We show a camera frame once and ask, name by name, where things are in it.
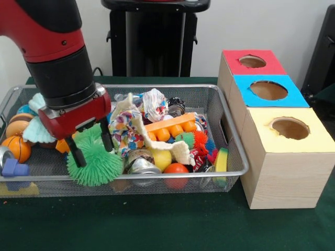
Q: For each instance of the orange plastic tray block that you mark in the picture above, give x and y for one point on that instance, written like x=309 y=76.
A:
x=170 y=128

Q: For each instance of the blue building block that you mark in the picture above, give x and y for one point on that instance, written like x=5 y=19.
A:
x=14 y=168

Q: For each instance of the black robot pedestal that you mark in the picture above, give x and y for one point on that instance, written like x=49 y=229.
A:
x=152 y=42

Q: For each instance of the wooden box with three holes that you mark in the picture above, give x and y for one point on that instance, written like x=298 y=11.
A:
x=282 y=178

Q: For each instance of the toy burger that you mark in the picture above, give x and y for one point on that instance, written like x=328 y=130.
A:
x=18 y=125

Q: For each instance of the small orange basketball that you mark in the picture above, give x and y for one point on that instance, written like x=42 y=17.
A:
x=17 y=149

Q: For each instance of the red-orange ball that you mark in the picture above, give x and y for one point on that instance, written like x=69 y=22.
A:
x=176 y=170

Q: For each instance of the green cloth table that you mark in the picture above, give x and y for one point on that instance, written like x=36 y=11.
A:
x=157 y=225

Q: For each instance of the black floor stand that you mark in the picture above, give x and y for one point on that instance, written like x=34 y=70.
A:
x=322 y=57

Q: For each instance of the large green spiky ball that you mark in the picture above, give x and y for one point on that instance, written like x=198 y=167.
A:
x=99 y=167

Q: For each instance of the cream waffle cloth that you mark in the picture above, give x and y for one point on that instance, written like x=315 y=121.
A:
x=180 y=151

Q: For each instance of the colourful polka-dot cloth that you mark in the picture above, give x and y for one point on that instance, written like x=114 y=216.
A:
x=123 y=130

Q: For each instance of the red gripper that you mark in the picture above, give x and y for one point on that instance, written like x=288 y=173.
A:
x=76 y=117

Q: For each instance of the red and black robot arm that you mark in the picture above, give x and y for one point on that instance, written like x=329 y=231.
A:
x=52 y=47

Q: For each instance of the mint green cloth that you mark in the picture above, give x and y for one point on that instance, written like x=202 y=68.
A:
x=31 y=130

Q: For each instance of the yellow-green disc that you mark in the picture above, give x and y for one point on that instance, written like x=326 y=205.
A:
x=221 y=162

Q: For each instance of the yellow ball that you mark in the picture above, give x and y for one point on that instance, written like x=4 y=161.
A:
x=162 y=158

